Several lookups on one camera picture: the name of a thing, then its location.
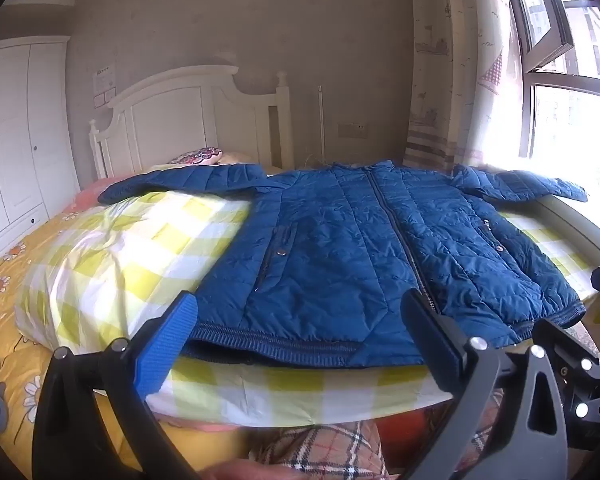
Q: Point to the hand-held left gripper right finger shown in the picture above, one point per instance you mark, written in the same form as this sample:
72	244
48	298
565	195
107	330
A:
432	345

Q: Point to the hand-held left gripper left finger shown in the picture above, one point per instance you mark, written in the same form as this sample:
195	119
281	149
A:
164	345

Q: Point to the blue quilted jacket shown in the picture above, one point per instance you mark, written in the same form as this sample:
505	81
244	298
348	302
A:
330	240

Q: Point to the white bay window ledge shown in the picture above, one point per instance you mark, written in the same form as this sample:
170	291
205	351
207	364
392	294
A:
580	230

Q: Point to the yellow checked tablecloth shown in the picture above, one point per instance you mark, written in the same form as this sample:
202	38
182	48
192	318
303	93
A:
130	260

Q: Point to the orange stool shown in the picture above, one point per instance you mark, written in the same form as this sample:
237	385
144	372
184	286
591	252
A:
405	432

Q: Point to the person's plaid pants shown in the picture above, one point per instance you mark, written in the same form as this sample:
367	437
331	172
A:
330	450

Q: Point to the window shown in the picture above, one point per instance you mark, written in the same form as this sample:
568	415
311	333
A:
570	120

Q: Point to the pink cloth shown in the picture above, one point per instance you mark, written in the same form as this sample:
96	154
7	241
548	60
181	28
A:
87	195

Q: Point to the yellow floral bed sheet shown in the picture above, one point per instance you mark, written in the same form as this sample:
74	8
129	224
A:
10	270

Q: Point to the floral patterned pillow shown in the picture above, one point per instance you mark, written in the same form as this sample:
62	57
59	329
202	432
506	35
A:
200	156

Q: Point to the white wooden headboard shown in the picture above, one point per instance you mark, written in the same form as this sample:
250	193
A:
170	115

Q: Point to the thin white pole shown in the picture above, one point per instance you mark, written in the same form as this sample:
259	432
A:
322	125

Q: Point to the white wardrobe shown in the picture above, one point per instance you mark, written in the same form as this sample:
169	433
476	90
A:
15	135

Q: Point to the patterned curtain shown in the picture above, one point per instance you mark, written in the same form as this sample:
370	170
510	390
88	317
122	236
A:
440	60

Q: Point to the wall socket panel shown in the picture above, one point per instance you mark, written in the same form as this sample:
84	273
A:
353	130

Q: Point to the paper sheet on wall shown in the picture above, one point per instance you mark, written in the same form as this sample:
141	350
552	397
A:
105	85

